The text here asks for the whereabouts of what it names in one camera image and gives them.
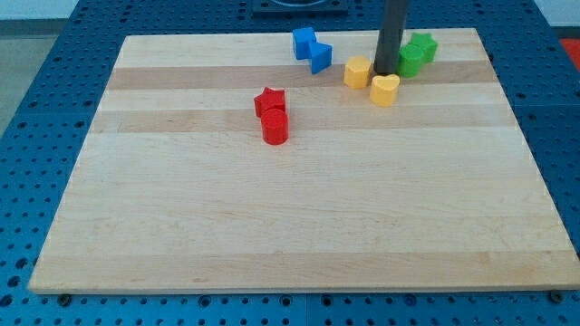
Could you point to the yellow hexagon block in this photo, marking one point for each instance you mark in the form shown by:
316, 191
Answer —
357, 71

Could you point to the yellow heart block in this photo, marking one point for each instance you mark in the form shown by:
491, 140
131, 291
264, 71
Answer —
384, 89

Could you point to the red cylinder block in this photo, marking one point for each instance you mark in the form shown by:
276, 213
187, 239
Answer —
275, 126

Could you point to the red star block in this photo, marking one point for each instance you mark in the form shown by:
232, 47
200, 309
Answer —
269, 99

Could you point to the wooden board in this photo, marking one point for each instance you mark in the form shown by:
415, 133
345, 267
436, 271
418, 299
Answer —
175, 191

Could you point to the blue triangle block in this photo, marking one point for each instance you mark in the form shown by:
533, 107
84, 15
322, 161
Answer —
320, 56

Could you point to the blue cube block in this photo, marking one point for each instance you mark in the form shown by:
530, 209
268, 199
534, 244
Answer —
302, 38

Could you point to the green cylinder block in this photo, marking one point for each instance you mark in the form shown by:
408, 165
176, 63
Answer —
410, 60

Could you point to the green star block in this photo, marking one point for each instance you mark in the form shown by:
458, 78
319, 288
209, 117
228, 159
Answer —
426, 42

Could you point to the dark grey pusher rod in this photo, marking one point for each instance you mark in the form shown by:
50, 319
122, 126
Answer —
390, 35

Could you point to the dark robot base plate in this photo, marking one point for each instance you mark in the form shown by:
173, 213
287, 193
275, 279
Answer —
264, 8

